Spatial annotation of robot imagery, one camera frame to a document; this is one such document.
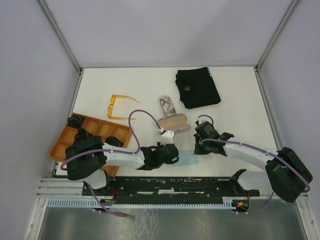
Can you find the aluminium frame rail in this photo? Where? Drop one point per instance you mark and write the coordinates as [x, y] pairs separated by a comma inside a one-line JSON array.
[[50, 186]]

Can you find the corner aluminium post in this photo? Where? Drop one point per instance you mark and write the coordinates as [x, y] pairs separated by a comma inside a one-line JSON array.
[[45, 8], [277, 33]]

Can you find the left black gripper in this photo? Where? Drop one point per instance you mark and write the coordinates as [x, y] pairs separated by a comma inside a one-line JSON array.
[[159, 145]]

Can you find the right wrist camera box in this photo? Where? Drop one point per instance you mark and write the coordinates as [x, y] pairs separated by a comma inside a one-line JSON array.
[[199, 121]]

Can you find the left corner aluminium post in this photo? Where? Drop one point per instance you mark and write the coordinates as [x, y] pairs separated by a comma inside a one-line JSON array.
[[45, 8]]

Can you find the orange sunglasses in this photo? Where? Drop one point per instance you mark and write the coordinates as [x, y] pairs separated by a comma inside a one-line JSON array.
[[112, 103]]

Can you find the right corner aluminium post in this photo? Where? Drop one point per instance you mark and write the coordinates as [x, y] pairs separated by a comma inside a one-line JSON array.
[[277, 33]]

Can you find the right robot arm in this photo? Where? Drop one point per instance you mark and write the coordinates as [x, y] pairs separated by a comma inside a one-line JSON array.
[[281, 170]]

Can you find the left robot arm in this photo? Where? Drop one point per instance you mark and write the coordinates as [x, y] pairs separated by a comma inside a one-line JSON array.
[[85, 159]]

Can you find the black sunglasses in tray middle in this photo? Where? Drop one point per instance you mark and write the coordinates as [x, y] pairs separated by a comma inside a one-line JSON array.
[[81, 135]]

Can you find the map print glasses case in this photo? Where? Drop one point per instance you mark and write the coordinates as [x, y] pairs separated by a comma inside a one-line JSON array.
[[167, 106]]

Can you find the black folded cloth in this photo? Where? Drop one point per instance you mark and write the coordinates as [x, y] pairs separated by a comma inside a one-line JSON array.
[[197, 88]]

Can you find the orange compartment tray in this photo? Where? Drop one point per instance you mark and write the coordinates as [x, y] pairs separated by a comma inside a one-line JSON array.
[[95, 127]]

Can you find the black sunglasses in tray corner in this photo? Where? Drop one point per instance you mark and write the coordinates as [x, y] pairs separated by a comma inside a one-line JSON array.
[[74, 120]]

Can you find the flag print glasses case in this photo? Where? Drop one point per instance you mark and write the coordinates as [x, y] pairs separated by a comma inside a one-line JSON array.
[[176, 123]]

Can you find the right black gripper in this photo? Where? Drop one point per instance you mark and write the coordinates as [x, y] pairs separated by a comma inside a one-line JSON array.
[[197, 150]]

